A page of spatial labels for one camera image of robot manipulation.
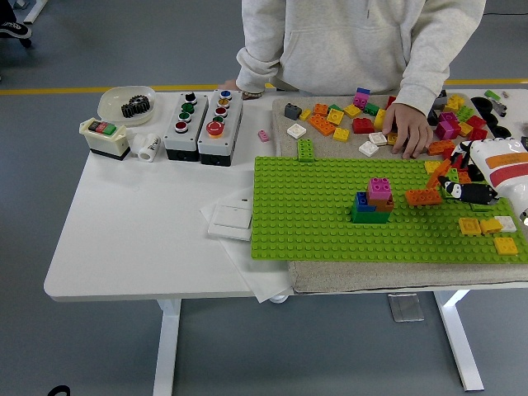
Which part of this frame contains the grey-brown mat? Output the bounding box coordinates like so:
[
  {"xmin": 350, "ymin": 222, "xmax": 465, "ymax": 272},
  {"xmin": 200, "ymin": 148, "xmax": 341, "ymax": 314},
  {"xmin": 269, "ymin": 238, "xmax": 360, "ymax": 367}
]
[{"xmin": 271, "ymin": 93, "xmax": 528, "ymax": 295}]

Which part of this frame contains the brown brick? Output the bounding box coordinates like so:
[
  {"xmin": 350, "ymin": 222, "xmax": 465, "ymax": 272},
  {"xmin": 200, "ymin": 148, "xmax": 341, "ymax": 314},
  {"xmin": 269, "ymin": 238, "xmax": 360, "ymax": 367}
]
[{"xmin": 366, "ymin": 192, "xmax": 395, "ymax": 214}]

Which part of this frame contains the grey four-button control box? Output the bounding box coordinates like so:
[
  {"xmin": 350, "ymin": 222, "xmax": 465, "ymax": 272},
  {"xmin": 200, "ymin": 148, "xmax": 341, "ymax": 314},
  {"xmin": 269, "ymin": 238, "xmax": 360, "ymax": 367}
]
[{"xmin": 163, "ymin": 91, "xmax": 210, "ymax": 162}]

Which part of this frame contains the black sneaker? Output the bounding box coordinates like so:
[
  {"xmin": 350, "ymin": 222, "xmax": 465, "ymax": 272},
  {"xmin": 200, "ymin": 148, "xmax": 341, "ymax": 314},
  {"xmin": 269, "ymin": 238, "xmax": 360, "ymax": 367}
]
[{"xmin": 0, "ymin": 21, "xmax": 34, "ymax": 41}]

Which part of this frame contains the magenta two-by-two brick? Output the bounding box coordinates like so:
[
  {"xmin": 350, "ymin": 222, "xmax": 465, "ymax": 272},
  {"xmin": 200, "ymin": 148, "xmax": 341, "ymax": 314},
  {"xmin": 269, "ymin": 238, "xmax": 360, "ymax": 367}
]
[{"xmin": 366, "ymin": 177, "xmax": 393, "ymax": 202}]

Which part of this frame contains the metal floor plate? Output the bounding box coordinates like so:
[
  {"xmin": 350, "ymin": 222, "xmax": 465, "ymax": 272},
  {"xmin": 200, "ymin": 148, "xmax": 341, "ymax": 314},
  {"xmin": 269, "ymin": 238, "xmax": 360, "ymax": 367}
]
[{"xmin": 387, "ymin": 292, "xmax": 426, "ymax": 323}]

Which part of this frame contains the dark green brick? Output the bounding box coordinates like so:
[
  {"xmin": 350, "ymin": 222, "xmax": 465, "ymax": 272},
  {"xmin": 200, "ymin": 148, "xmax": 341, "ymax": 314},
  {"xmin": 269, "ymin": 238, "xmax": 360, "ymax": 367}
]
[{"xmin": 350, "ymin": 201, "xmax": 392, "ymax": 225}]

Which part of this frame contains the person's left hand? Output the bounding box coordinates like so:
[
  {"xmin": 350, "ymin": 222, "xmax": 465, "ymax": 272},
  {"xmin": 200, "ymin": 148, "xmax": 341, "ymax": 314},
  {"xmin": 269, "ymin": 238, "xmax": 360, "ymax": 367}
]
[{"xmin": 381, "ymin": 101, "xmax": 435, "ymax": 160}]

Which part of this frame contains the white pipe tee fitting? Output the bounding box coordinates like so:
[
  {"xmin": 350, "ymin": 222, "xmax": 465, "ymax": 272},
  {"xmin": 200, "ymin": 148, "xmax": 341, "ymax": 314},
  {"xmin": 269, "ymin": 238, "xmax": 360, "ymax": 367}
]
[{"xmin": 130, "ymin": 131, "xmax": 162, "ymax": 163}]

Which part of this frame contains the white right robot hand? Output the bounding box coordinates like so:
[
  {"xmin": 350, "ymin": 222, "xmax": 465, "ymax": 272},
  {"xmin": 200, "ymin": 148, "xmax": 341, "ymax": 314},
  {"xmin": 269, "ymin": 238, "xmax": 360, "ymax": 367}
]
[{"xmin": 436, "ymin": 138, "xmax": 528, "ymax": 207}]

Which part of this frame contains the person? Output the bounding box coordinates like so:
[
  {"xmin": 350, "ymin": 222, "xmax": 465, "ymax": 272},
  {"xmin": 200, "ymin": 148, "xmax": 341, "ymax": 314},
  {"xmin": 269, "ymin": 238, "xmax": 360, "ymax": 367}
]
[{"xmin": 235, "ymin": 0, "xmax": 488, "ymax": 119}]

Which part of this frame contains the green two-by-three plate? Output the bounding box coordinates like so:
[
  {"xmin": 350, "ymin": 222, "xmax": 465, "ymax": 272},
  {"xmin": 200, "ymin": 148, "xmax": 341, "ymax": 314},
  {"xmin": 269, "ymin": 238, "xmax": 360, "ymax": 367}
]
[{"xmin": 296, "ymin": 139, "xmax": 317, "ymax": 163}]

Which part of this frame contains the green studded baseplate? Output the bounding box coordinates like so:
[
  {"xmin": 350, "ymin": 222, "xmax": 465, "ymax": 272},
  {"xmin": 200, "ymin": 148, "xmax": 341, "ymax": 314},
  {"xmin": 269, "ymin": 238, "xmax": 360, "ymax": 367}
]
[{"xmin": 250, "ymin": 155, "xmax": 528, "ymax": 264}]

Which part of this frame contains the grey emergency-stop control box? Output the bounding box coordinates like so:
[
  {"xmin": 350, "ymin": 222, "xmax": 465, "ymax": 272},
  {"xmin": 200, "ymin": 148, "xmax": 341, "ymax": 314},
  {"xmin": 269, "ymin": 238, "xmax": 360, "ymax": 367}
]
[{"xmin": 197, "ymin": 88, "xmax": 244, "ymax": 167}]

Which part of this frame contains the white wall switch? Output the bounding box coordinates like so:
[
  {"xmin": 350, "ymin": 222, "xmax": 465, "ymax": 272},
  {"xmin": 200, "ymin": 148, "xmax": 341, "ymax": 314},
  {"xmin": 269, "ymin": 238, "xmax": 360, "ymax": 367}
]
[{"xmin": 207, "ymin": 204, "xmax": 253, "ymax": 242}]

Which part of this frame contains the beige red-green switch box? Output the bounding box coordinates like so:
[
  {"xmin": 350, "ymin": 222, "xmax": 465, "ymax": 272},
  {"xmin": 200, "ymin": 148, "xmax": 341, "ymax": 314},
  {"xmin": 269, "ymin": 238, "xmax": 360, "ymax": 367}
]
[{"xmin": 78, "ymin": 117, "xmax": 129, "ymax": 162}]

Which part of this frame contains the white plastic bowl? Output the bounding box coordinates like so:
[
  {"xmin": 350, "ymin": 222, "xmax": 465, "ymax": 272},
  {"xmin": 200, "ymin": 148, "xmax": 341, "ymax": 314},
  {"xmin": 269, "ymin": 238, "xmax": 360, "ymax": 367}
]
[{"xmin": 97, "ymin": 85, "xmax": 158, "ymax": 127}]

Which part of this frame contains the white paper sheet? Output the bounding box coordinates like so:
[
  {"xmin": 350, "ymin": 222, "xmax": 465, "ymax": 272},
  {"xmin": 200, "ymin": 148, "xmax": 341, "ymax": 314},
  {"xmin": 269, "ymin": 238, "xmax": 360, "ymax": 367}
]
[{"xmin": 200, "ymin": 186, "xmax": 296, "ymax": 305}]

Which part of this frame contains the white table leg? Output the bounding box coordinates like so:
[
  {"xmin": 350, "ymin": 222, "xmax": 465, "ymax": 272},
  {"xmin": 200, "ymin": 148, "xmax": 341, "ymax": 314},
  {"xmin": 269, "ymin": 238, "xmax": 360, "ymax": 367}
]
[
  {"xmin": 432, "ymin": 290, "xmax": 486, "ymax": 392},
  {"xmin": 152, "ymin": 299, "xmax": 182, "ymax": 396}
]

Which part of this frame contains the white furniture foot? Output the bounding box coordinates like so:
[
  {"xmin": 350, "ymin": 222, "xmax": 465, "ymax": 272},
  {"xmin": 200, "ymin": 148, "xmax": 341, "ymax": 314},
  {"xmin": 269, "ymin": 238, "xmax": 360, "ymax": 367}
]
[{"xmin": 23, "ymin": 0, "xmax": 49, "ymax": 24}]

